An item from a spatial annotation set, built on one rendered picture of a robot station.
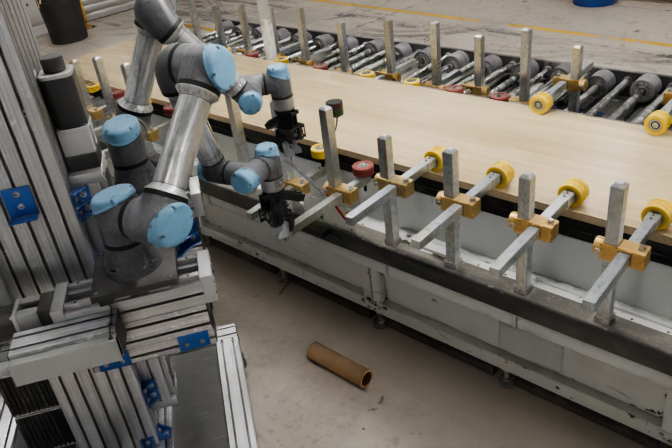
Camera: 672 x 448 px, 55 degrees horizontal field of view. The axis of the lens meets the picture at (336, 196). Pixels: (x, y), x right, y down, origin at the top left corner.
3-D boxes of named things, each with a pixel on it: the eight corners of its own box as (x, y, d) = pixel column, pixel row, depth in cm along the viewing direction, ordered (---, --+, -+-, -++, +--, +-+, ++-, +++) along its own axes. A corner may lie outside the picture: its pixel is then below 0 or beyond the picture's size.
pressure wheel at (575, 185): (574, 181, 196) (552, 188, 202) (586, 204, 197) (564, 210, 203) (582, 173, 200) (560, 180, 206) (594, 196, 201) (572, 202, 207)
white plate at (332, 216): (355, 234, 239) (353, 211, 234) (304, 215, 255) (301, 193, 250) (356, 233, 239) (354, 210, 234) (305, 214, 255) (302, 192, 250)
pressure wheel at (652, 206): (634, 217, 189) (657, 235, 186) (652, 200, 183) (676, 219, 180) (641, 208, 192) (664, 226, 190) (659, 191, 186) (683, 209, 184)
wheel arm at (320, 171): (253, 223, 239) (250, 213, 236) (246, 220, 241) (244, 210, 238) (330, 173, 266) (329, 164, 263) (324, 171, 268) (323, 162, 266)
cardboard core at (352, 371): (359, 377, 261) (305, 348, 279) (361, 392, 265) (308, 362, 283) (371, 366, 266) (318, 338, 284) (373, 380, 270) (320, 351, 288)
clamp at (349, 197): (350, 205, 234) (349, 193, 231) (323, 196, 242) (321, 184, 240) (360, 198, 237) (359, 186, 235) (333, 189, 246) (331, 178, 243)
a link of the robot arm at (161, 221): (143, 245, 170) (201, 54, 180) (188, 255, 163) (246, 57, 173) (111, 235, 159) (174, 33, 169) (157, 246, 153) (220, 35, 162)
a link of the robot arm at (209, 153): (129, 56, 171) (197, 190, 203) (161, 58, 166) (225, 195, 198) (155, 32, 178) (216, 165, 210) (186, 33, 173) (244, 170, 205)
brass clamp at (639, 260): (642, 273, 167) (644, 257, 165) (590, 257, 176) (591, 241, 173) (650, 261, 171) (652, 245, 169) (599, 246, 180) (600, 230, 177)
